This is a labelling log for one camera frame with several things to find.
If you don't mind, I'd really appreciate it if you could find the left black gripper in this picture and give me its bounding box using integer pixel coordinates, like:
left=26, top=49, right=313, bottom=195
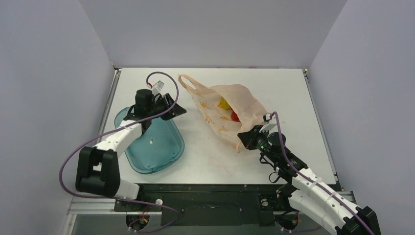
left=148, top=94, right=186, bottom=121

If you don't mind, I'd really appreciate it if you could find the red fake fruit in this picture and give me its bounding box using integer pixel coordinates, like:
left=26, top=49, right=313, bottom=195
left=231, top=111, right=240, bottom=122

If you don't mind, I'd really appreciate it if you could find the orange plastic bag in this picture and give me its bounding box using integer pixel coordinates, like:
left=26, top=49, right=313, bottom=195
left=178, top=74, right=267, bottom=153

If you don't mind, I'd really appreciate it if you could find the yellow fake fruit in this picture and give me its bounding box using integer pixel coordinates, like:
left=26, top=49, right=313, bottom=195
left=218, top=97, right=231, bottom=110

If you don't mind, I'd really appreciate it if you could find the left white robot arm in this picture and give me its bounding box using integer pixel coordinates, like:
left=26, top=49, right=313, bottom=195
left=75, top=89, right=187, bottom=211

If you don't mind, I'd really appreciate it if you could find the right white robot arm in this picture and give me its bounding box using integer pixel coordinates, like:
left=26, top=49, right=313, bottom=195
left=237, top=125, right=381, bottom=235

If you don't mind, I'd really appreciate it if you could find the teal plastic bin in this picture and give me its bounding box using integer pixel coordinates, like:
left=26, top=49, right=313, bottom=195
left=123, top=117, right=184, bottom=174

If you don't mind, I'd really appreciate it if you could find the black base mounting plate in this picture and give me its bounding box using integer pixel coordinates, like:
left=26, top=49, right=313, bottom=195
left=114, top=184, right=299, bottom=229

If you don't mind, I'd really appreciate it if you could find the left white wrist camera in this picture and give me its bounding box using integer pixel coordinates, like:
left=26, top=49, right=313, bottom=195
left=151, top=80, right=164, bottom=96

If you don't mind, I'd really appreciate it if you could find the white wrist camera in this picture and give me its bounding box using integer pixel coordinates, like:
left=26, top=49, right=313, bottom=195
left=151, top=80, right=164, bottom=96
left=260, top=113, right=277, bottom=133

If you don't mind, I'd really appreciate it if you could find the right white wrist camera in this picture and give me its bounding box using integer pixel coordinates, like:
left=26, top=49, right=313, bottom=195
left=260, top=113, right=277, bottom=133

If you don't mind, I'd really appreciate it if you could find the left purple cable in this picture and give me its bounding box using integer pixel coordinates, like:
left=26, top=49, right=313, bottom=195
left=58, top=71, right=180, bottom=199

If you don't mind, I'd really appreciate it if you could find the purple cable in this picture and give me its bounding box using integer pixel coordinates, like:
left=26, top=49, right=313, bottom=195
left=58, top=71, right=180, bottom=199
left=264, top=111, right=377, bottom=235

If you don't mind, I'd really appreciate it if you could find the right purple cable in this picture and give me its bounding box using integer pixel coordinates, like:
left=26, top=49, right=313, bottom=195
left=264, top=111, right=377, bottom=235

